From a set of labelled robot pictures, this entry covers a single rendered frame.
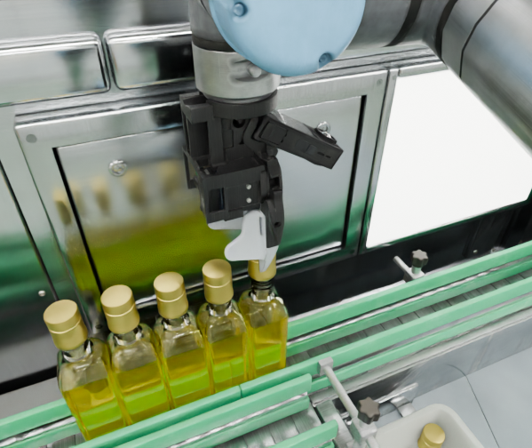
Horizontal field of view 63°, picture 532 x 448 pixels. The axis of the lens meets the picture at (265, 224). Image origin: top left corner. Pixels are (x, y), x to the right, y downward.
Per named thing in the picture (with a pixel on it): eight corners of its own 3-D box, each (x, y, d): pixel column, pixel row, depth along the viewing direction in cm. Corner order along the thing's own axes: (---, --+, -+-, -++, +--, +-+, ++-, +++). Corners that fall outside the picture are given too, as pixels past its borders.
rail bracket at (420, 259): (396, 284, 89) (409, 233, 80) (417, 308, 84) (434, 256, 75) (379, 290, 87) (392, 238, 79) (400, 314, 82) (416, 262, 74)
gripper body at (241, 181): (186, 192, 48) (172, 84, 41) (258, 175, 51) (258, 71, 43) (208, 231, 42) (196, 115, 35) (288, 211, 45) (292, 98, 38)
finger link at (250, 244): (224, 281, 50) (214, 210, 45) (271, 267, 52) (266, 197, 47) (233, 296, 47) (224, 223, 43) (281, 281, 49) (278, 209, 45)
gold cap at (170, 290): (184, 292, 54) (179, 267, 51) (191, 313, 51) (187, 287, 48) (155, 301, 53) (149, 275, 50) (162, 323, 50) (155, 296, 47)
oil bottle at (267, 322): (271, 366, 73) (273, 274, 60) (286, 394, 69) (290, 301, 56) (240, 378, 71) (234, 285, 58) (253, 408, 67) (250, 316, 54)
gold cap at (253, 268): (269, 259, 56) (269, 232, 54) (281, 276, 54) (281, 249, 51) (243, 266, 55) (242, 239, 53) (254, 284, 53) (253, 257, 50)
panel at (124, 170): (519, 196, 95) (589, 32, 75) (530, 204, 93) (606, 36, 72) (90, 322, 68) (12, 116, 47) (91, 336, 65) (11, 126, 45)
